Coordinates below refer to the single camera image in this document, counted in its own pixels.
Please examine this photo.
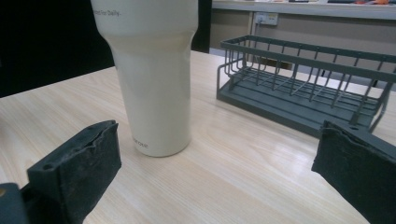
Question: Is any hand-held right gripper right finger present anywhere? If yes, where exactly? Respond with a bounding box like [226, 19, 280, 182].
[311, 119, 396, 224]

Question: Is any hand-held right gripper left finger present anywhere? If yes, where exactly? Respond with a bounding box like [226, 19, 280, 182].
[19, 119, 122, 224]

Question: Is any grey wire dish rack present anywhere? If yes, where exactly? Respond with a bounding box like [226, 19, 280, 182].
[216, 35, 396, 138]

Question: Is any cream tumbler cup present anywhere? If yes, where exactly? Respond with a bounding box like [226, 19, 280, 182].
[90, 0, 200, 158]

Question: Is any grey shelf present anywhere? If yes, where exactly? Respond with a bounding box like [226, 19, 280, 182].
[211, 0, 396, 21]

